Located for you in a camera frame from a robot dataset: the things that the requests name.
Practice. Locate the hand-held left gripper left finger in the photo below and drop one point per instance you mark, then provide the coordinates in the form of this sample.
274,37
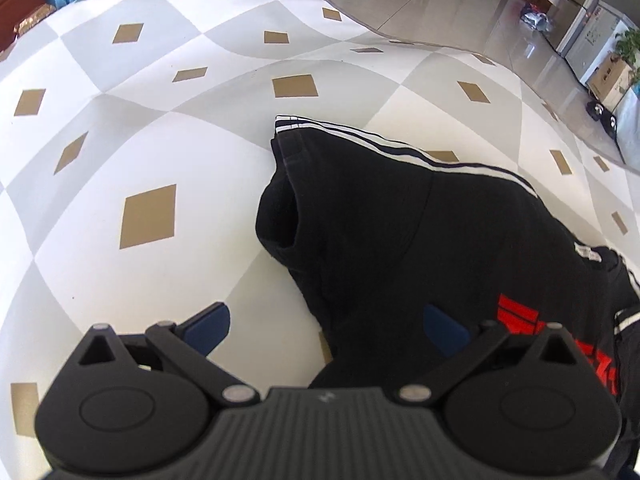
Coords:
210,327

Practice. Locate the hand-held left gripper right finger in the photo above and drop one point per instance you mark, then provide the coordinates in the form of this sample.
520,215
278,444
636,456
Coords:
447,332

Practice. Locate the black t-shirt with red print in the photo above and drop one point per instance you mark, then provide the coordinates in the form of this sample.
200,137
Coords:
400,240

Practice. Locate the cardboard box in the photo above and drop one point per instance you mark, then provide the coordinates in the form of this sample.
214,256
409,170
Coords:
610,82

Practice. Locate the plastic bag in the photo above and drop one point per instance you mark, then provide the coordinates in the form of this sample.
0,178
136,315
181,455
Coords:
535,17

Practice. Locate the trailing potted plant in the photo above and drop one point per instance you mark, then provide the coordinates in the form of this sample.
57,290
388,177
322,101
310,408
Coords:
629,47

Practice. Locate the silver refrigerator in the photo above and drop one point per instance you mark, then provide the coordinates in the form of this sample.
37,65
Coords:
575,5

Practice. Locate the brown wooden cabinet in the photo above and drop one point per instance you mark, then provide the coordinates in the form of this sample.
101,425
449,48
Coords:
20,5

